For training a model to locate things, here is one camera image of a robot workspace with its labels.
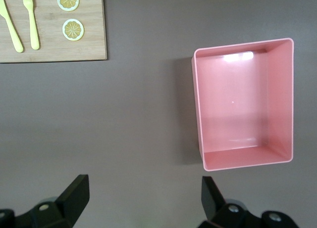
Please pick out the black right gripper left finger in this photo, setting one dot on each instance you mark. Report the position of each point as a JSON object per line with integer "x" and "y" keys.
{"x": 62, "y": 213}

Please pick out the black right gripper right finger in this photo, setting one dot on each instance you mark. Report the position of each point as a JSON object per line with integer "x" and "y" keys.
{"x": 223, "y": 213}

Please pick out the pink plastic bin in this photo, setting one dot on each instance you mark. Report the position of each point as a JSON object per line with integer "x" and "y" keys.
{"x": 235, "y": 102}

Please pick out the bamboo cutting board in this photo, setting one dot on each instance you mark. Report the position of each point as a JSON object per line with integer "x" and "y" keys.
{"x": 49, "y": 50}

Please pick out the yellow plastic knife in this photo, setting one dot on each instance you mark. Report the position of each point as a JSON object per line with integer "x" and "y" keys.
{"x": 15, "y": 40}

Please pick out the lemon slice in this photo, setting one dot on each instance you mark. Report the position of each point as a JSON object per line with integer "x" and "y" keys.
{"x": 73, "y": 30}
{"x": 68, "y": 0}

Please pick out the yellow plastic fork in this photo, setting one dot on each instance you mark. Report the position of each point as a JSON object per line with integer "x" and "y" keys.
{"x": 33, "y": 27}

